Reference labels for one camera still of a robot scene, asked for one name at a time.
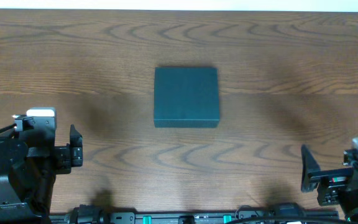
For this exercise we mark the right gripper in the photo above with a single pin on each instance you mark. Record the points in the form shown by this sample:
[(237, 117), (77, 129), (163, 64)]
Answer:
[(337, 178)]

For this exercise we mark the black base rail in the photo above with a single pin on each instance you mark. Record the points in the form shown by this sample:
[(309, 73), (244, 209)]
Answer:
[(93, 214)]

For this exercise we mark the dark green gift box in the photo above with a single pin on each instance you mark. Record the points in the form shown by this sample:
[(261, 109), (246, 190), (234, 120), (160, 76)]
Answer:
[(186, 97)]

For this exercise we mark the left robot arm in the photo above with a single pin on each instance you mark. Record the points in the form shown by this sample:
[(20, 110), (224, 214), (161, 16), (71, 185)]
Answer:
[(29, 164)]

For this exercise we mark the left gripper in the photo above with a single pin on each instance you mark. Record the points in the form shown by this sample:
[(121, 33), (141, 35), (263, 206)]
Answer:
[(63, 157)]

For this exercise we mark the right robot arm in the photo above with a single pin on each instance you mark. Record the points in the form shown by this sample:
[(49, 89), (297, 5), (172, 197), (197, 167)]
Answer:
[(350, 208)]

